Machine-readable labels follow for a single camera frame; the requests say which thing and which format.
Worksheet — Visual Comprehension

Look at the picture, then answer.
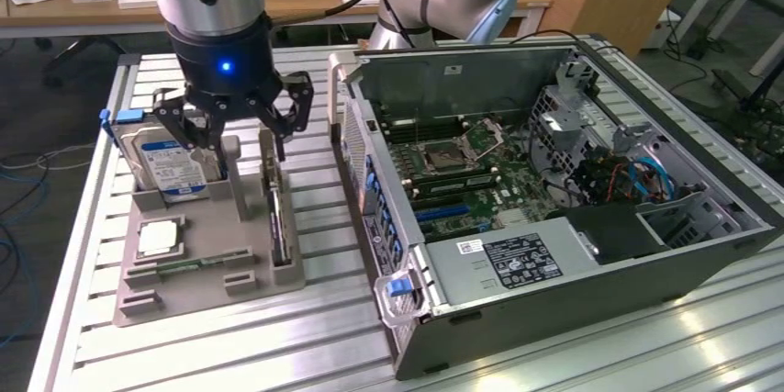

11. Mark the hard disk blue carrier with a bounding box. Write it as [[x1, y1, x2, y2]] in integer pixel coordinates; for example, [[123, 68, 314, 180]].
[[98, 106, 222, 205]]

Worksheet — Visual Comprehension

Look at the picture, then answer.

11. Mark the blue floor cable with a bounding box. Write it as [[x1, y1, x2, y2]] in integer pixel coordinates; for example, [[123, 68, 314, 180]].
[[0, 171, 54, 347]]

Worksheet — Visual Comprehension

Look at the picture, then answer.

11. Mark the open dark PC case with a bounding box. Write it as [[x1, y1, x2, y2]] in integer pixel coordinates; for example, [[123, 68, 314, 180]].
[[327, 33, 776, 382]]

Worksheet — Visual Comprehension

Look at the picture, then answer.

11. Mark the metal socket cover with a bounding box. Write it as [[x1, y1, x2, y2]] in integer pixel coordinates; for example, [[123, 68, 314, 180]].
[[462, 118, 510, 159]]

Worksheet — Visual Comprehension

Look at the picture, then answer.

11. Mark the CPU socket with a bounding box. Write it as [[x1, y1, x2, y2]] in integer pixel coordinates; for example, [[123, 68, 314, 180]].
[[422, 141, 471, 177]]

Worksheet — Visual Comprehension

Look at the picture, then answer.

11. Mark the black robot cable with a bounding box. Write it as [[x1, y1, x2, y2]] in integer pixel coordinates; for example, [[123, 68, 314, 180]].
[[263, 0, 398, 26]]

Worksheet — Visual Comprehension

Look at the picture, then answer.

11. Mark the metal disk bay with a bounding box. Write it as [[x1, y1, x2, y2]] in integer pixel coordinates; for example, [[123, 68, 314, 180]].
[[634, 183, 747, 251]]

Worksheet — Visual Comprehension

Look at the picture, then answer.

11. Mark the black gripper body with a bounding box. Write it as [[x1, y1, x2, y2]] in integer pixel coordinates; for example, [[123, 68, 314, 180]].
[[163, 13, 287, 111]]

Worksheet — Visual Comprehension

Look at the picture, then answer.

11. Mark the grey parts rack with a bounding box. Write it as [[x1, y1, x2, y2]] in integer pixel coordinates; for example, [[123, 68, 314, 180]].
[[114, 134, 308, 329]]

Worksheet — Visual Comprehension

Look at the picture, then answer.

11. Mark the silver chipset heatsink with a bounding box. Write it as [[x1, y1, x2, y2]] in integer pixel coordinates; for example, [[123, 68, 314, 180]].
[[494, 207, 530, 229]]

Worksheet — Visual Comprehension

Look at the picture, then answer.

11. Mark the black chair base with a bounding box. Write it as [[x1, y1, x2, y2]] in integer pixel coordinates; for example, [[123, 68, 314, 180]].
[[34, 36, 128, 88]]

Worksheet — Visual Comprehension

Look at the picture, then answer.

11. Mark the green RAM stick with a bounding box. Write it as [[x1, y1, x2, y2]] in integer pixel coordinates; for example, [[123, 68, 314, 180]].
[[131, 256, 252, 274], [414, 174, 498, 196]]

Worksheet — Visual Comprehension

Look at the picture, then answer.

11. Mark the blue expansion slot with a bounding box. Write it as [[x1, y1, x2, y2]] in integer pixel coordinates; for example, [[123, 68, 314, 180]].
[[415, 203, 471, 223]]

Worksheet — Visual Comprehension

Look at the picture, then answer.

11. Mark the blue wire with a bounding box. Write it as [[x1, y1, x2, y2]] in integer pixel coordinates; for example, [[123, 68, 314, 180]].
[[627, 156, 676, 204]]

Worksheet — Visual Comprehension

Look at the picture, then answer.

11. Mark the silver CPU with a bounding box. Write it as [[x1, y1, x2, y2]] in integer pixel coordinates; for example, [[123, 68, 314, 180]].
[[135, 221, 183, 255]]

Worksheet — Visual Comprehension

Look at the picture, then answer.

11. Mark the green graphics card black fan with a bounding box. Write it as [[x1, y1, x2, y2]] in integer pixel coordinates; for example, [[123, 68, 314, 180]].
[[258, 128, 294, 270]]

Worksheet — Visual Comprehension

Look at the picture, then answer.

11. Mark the grey power supply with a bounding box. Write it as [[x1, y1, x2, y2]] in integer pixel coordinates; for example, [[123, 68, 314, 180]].
[[420, 217, 600, 318]]

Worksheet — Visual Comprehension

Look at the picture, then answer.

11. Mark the green motherboard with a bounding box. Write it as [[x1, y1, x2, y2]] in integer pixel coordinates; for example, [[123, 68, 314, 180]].
[[372, 106, 578, 246]]

